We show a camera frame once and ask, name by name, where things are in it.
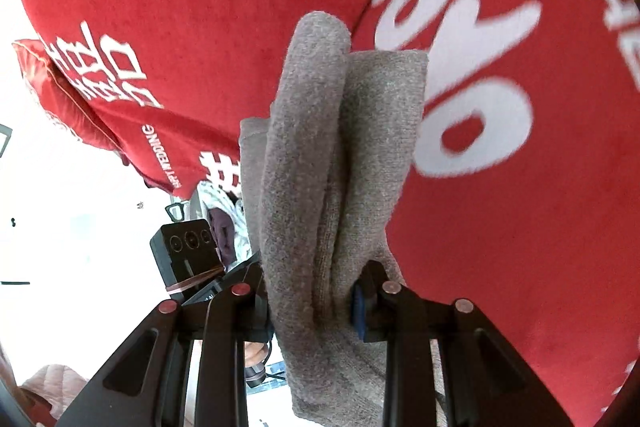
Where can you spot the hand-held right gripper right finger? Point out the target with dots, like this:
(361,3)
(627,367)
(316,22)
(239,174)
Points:
(358,312)

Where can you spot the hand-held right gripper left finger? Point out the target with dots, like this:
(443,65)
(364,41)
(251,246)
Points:
(252,302)

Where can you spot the grey knit garment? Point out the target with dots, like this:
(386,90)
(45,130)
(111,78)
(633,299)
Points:
(310,157)

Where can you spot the person's left hand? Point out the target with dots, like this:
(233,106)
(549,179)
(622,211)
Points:
(254,353)

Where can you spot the dark maroon cloth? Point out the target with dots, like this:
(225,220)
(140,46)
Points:
(225,232)

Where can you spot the white striped cloth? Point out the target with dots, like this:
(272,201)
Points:
(217,202)

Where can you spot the pink quilted garment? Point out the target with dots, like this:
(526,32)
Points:
(45,384)

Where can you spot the red satin cushion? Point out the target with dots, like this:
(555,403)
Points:
(55,107)

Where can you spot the red printed sofa cover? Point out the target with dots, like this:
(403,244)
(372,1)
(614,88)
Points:
(200,7)

